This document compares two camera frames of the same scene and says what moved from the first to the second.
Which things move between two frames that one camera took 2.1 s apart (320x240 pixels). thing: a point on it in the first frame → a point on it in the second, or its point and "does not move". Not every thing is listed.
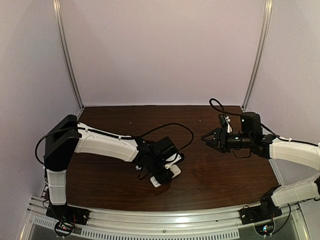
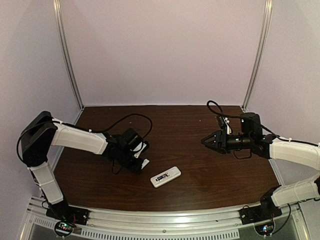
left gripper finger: [166, 176] → [137, 166]
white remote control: [174, 168] does not move
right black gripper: [220, 139] does not move
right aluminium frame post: [266, 27] does not move
